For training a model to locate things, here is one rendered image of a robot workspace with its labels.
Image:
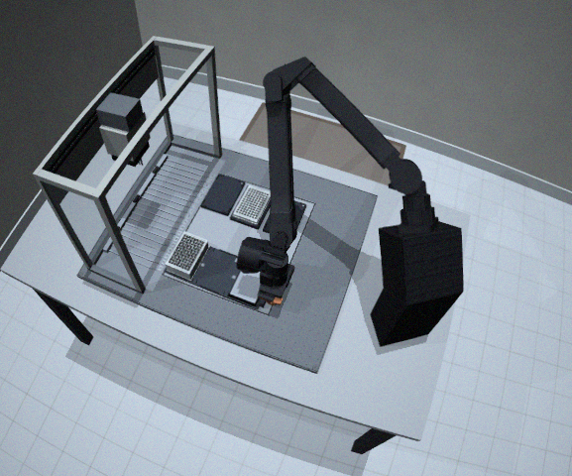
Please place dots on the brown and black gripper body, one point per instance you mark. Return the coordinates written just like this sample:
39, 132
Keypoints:
279, 285

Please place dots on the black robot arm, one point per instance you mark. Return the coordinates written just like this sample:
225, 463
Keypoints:
417, 213

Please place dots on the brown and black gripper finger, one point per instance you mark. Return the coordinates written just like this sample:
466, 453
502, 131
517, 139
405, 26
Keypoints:
276, 301

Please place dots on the white deep-well block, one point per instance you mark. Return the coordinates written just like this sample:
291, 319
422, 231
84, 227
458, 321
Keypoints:
187, 247

